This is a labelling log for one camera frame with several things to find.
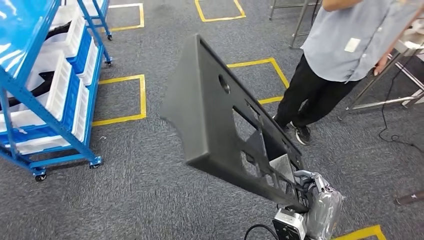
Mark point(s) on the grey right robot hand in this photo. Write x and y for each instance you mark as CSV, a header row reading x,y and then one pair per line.
x,y
323,212

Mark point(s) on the person's hand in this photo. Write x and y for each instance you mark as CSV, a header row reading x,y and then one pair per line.
x,y
381,64

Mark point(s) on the black plastic plate bracket part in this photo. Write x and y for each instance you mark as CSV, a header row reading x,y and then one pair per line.
x,y
198,99

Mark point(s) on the person's forearm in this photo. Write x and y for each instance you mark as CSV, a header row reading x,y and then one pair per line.
x,y
338,4

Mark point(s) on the stainless steel workbench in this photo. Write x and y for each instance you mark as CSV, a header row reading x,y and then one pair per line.
x,y
387,101

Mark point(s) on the black curved trim part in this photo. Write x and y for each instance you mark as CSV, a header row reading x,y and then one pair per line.
x,y
63,28
43,79

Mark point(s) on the blue metal shelf rack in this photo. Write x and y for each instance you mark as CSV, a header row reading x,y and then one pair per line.
x,y
20,26

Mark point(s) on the person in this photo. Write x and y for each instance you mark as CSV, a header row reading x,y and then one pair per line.
x,y
348,39

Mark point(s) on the yellow floor tape square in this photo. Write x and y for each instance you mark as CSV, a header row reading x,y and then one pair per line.
x,y
218,19
142,99
141,16

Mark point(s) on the white plastic bin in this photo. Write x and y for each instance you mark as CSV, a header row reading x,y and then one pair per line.
x,y
61,89
90,63
81,116
39,145
74,36

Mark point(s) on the blue plastic bin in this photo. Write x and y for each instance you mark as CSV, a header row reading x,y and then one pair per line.
x,y
81,49
71,99

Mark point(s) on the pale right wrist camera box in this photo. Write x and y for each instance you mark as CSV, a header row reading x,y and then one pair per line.
x,y
291,218

